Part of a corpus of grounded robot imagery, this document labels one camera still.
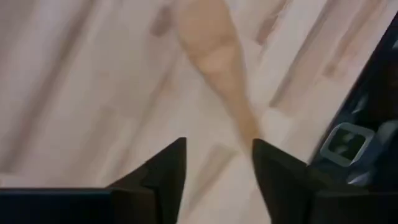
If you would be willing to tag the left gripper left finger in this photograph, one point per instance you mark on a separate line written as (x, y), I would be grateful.
(161, 186)

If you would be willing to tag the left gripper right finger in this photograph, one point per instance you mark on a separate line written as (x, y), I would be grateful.
(289, 193)

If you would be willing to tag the wooden spatula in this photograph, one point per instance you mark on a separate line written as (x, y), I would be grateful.
(217, 62)

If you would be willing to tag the grey table-level camera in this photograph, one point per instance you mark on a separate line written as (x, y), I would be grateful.
(346, 144)

